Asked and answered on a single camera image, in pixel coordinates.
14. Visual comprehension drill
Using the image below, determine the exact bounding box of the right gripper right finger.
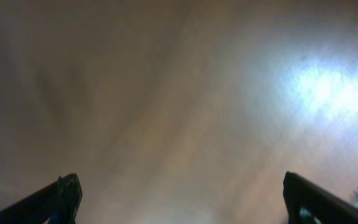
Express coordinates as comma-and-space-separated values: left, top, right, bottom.
283, 172, 358, 224

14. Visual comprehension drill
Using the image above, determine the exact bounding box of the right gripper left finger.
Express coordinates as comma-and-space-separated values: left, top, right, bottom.
0, 173, 83, 224

